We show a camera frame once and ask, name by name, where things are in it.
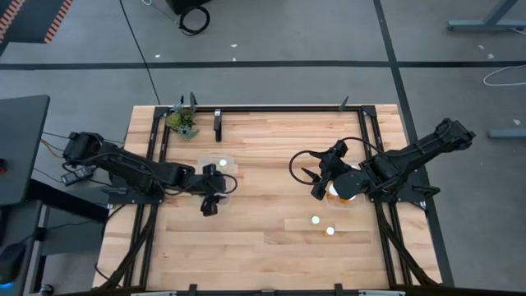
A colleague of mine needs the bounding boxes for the grey table leg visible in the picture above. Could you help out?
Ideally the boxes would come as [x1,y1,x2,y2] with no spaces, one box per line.
[487,127,526,140]
[447,0,526,34]

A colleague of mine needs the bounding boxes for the coiled black cable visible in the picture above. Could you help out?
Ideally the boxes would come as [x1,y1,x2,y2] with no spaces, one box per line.
[178,5,211,37]

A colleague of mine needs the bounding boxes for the black computer mouse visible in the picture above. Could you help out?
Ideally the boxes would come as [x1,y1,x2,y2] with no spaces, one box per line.
[0,242,27,285]

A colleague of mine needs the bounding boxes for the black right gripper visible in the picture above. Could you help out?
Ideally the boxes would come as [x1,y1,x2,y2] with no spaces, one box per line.
[300,139,351,201]

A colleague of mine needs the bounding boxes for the black power adapter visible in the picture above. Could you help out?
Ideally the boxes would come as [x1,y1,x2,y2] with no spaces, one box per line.
[60,165,94,187]

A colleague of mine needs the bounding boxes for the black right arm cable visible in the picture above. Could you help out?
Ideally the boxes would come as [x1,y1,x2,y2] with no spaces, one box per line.
[288,136,373,187]

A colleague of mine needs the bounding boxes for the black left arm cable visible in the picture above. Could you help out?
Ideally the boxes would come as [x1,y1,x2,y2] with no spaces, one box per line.
[220,173,240,196]

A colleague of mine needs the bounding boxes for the black aluminium table frame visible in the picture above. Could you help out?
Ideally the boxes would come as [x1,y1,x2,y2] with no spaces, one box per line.
[97,104,441,296]

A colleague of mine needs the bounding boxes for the black stand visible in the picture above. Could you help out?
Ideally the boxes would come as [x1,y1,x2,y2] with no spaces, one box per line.
[213,108,224,144]

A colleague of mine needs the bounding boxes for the clear plastic bin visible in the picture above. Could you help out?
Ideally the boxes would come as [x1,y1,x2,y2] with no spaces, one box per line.
[196,153,236,207]
[325,161,367,210]

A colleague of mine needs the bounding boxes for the black box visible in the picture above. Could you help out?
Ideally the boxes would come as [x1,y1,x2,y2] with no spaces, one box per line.
[165,0,213,16]

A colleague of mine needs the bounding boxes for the orange striped floor mat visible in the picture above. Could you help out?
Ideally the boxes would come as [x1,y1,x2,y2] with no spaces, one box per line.
[0,0,75,44]

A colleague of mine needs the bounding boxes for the thin black floor cable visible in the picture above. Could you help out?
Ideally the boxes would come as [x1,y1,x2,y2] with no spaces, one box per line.
[118,0,162,106]

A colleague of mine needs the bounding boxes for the white floor cable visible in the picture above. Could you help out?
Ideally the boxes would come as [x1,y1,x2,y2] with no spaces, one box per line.
[482,63,526,88]

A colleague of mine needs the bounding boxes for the small green artificial plant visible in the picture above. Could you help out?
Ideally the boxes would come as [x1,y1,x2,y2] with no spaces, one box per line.
[164,104,201,142]

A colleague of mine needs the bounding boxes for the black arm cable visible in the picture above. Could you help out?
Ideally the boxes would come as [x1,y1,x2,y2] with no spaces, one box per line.
[288,136,373,187]
[220,173,240,196]

